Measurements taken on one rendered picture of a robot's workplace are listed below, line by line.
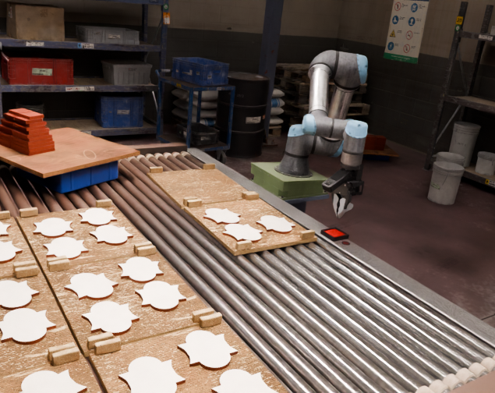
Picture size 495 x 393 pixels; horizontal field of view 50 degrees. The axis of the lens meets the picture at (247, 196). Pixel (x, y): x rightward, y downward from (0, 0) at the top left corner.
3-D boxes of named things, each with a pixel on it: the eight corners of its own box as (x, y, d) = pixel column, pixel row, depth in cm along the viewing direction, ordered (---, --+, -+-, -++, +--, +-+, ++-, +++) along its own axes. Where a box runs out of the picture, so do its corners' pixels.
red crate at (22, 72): (64, 78, 612) (63, 53, 602) (74, 86, 577) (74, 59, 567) (1, 78, 577) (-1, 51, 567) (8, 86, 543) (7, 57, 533)
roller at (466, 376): (160, 161, 282) (161, 151, 281) (482, 394, 132) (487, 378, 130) (152, 161, 280) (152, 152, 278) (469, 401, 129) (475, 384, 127)
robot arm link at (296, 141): (284, 146, 263) (289, 120, 258) (311, 151, 263) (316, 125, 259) (284, 153, 252) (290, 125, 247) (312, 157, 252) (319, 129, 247)
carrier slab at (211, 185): (215, 171, 261) (215, 168, 260) (257, 200, 228) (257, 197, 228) (146, 175, 244) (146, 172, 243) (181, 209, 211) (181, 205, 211)
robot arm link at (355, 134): (366, 120, 193) (370, 125, 185) (361, 150, 197) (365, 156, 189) (344, 118, 193) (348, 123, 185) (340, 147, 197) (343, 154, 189)
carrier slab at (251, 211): (258, 201, 228) (259, 197, 228) (316, 241, 196) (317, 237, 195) (183, 210, 211) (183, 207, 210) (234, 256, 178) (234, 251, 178)
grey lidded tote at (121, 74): (137, 79, 654) (138, 59, 646) (152, 85, 628) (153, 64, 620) (99, 80, 624) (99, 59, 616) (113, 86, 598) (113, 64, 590)
